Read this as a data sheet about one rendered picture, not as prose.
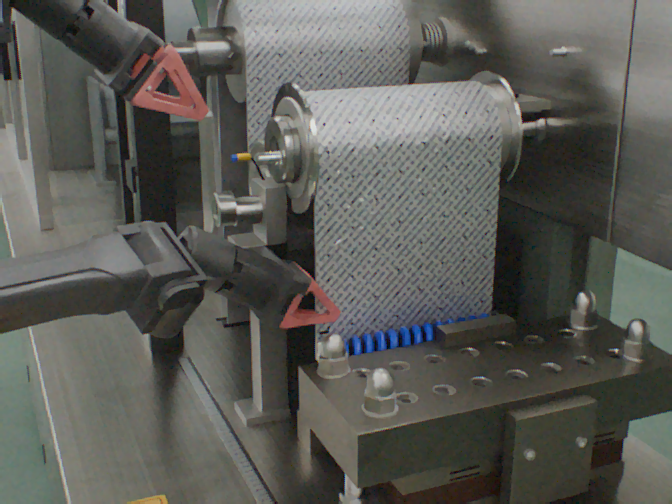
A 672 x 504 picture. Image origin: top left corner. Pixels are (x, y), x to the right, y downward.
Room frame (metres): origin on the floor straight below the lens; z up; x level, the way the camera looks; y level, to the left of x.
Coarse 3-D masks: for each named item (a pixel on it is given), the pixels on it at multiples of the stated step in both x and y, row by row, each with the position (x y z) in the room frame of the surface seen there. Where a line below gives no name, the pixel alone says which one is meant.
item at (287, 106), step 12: (288, 108) 0.98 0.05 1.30; (504, 108) 1.04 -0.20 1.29; (300, 120) 0.94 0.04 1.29; (504, 120) 1.03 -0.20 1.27; (300, 132) 0.94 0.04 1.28; (504, 132) 1.02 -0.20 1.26; (504, 144) 1.02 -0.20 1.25; (504, 156) 1.03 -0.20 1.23; (300, 180) 0.94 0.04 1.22; (288, 192) 0.98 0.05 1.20; (300, 192) 0.94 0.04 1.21
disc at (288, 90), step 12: (288, 84) 0.98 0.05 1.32; (276, 96) 1.02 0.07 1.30; (288, 96) 0.98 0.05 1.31; (300, 96) 0.95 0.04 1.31; (276, 108) 1.02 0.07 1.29; (300, 108) 0.95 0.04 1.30; (312, 120) 0.92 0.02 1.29; (312, 132) 0.92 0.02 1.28; (312, 144) 0.92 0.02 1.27; (312, 156) 0.92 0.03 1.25; (312, 168) 0.92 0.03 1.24; (312, 180) 0.92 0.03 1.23; (312, 192) 0.92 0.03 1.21; (288, 204) 0.99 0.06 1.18; (300, 204) 0.95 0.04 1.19
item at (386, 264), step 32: (448, 192) 0.99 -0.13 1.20; (480, 192) 1.00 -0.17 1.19; (320, 224) 0.92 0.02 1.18; (352, 224) 0.94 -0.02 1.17; (384, 224) 0.95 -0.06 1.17; (416, 224) 0.97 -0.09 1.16; (448, 224) 0.99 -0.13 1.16; (480, 224) 1.00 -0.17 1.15; (320, 256) 0.92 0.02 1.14; (352, 256) 0.94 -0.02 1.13; (384, 256) 0.95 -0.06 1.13; (416, 256) 0.97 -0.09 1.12; (448, 256) 0.99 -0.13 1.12; (480, 256) 1.01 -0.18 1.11; (352, 288) 0.94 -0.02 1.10; (384, 288) 0.95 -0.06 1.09; (416, 288) 0.97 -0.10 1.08; (448, 288) 0.99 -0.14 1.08; (480, 288) 1.01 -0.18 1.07; (352, 320) 0.94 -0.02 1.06; (384, 320) 0.96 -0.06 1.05; (416, 320) 0.97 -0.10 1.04
